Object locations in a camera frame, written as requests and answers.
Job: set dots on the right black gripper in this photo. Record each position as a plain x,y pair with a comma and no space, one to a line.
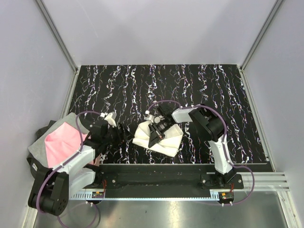
155,137

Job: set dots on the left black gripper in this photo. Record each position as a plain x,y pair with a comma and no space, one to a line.
120,139

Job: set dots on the white cloth napkin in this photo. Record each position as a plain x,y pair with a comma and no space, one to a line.
168,146

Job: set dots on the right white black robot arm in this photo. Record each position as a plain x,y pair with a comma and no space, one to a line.
210,126

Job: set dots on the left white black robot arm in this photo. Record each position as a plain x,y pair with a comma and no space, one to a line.
54,186

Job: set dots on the pink cloth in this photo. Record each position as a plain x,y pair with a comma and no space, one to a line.
61,144

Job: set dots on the grey cloth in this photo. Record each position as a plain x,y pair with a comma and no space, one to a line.
38,149

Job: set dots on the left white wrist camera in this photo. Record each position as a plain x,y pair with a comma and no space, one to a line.
110,118

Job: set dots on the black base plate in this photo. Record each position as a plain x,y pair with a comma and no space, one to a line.
203,175

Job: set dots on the white slotted cable duct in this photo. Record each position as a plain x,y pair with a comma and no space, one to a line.
201,195

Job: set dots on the left frame post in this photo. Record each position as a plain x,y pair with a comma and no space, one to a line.
53,29

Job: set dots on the frame post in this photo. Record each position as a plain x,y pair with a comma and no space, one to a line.
53,29
266,25

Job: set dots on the aluminium frame rail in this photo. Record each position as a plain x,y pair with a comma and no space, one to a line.
263,181

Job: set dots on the right frame post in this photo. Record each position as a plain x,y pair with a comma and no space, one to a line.
266,25

